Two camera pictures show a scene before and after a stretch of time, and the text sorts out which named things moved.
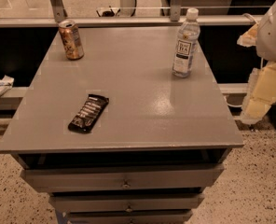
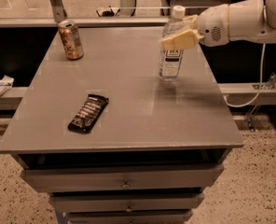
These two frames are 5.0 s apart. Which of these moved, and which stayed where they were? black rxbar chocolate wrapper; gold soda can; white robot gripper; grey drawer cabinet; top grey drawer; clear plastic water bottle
Moved: white robot gripper; clear plastic water bottle
Stayed: gold soda can; black rxbar chocolate wrapper; grey drawer cabinet; top grey drawer
